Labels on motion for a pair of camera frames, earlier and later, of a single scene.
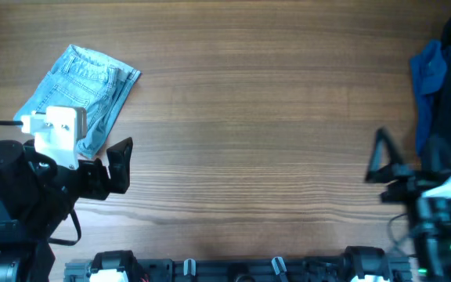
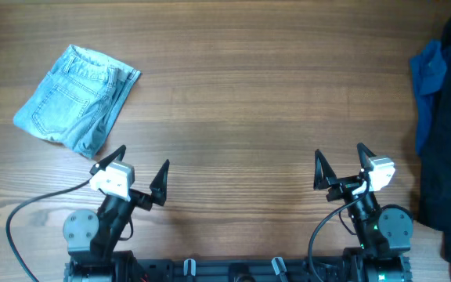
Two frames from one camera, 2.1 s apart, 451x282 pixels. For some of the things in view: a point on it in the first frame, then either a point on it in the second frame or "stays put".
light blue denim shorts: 86,79 stays put
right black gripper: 393,167 → 343,186
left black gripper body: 92,179 → 141,199
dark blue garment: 429,72 stays put
